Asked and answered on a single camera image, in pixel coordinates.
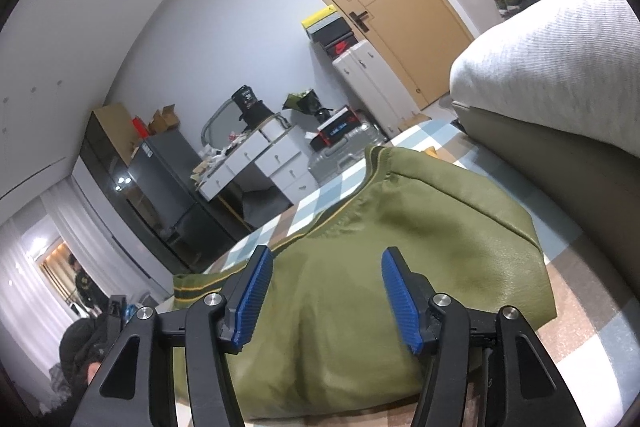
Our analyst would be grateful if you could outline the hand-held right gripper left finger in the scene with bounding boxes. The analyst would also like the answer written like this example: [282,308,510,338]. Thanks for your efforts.
[70,245,273,427]

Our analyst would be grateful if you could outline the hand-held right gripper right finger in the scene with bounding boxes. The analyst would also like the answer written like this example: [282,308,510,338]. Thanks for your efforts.
[381,247,588,427]

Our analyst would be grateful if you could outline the green varsity jacket yellow sleeves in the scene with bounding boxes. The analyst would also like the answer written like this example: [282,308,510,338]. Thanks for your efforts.
[172,146,559,420]

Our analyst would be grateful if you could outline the person's left forearm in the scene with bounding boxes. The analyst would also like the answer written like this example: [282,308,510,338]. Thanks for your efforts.
[57,317,113,403]

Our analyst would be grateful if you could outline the white curtain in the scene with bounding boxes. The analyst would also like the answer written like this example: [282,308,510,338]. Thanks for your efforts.
[0,187,101,408]

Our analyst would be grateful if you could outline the white desk with drawers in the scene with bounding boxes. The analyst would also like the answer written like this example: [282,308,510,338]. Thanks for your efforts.
[192,117,315,220]

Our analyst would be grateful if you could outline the dark glossy wardrobe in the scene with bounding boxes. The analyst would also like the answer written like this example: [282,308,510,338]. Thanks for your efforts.
[80,109,201,275]

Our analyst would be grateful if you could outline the silver suitcase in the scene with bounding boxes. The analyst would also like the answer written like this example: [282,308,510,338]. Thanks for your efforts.
[306,122,387,184]

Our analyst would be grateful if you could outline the grey refrigerator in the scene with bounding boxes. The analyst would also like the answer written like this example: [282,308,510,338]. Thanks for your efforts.
[127,129,223,258]

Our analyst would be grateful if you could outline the arched desk mirror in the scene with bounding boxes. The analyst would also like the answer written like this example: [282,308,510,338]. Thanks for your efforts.
[200,99,243,152]

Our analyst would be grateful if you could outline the checked bed sheet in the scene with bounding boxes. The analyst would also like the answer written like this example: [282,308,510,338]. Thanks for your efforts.
[200,117,640,427]

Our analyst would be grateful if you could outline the cardboard boxes on fridge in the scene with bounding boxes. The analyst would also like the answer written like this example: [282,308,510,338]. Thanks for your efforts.
[94,103,146,158]

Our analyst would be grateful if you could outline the open cardboard box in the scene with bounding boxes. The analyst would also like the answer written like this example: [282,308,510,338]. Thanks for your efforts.
[147,104,180,135]

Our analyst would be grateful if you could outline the wrapped flower bouquet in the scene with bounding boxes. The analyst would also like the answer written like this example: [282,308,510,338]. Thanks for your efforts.
[282,89,328,118]

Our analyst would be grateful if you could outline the white upright suitcase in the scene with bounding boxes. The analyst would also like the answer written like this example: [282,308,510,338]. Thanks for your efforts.
[332,41,422,134]

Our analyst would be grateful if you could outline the black shoe box red logo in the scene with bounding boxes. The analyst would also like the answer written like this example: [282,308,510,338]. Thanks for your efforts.
[322,38,358,56]

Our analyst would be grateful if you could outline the white pillow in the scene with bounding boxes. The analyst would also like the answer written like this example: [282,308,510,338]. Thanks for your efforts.
[449,0,640,150]

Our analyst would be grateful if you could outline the yellow shoe box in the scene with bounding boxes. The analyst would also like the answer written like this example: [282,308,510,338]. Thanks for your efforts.
[301,7,343,31]

